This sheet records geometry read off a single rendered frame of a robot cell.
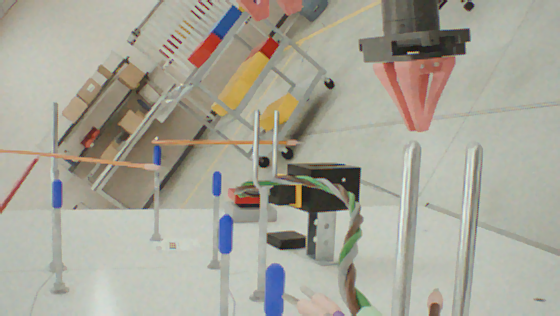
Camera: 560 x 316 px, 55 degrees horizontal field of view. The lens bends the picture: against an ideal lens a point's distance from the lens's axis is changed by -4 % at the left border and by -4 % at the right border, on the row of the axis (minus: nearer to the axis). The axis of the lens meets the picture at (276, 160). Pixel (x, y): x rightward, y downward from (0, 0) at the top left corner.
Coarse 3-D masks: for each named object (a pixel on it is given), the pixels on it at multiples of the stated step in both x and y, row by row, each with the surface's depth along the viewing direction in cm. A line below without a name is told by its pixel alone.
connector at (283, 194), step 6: (276, 186) 49; (282, 186) 49; (288, 186) 49; (294, 186) 49; (306, 186) 50; (270, 192) 49; (276, 192) 49; (282, 192) 49; (288, 192) 49; (294, 192) 49; (306, 192) 50; (270, 198) 50; (276, 198) 49; (282, 198) 49; (288, 198) 49; (294, 198) 49; (276, 204) 49; (282, 204) 49; (288, 204) 49
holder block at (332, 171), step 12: (288, 168) 53; (300, 168) 51; (312, 168) 50; (324, 168) 50; (336, 168) 51; (348, 168) 52; (360, 168) 52; (336, 180) 51; (348, 180) 52; (312, 192) 50; (324, 192) 51; (312, 204) 50; (324, 204) 51; (336, 204) 51
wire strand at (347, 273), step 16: (288, 176) 38; (304, 176) 37; (336, 192) 32; (352, 208) 28; (352, 224) 25; (352, 240) 22; (352, 256) 20; (352, 272) 19; (352, 288) 17; (352, 304) 16; (368, 304) 16
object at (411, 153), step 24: (408, 144) 11; (480, 144) 12; (408, 168) 11; (480, 168) 12; (408, 192) 12; (408, 216) 12; (408, 240) 12; (408, 264) 12; (408, 288) 12; (456, 288) 12; (408, 312) 12; (456, 312) 12
